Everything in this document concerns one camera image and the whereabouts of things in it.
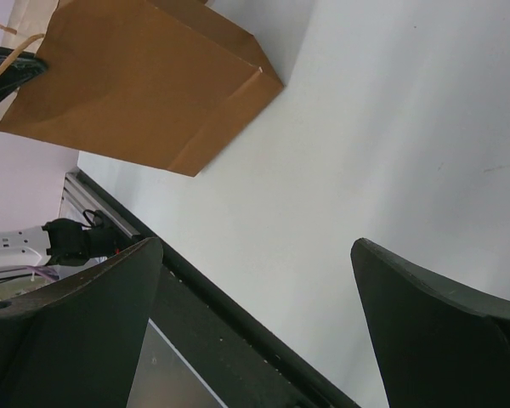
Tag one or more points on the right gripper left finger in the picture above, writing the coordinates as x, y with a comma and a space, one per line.
76, 342

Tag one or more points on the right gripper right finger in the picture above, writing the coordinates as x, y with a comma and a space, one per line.
438, 343

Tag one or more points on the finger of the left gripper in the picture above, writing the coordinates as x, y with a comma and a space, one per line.
25, 67

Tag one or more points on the brown paper takeout bag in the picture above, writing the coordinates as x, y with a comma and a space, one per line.
164, 84

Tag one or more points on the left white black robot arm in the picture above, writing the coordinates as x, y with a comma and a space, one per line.
62, 241

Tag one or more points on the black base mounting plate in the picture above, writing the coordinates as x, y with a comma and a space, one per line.
202, 349

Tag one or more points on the aluminium frame rail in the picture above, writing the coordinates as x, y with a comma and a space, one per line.
78, 196

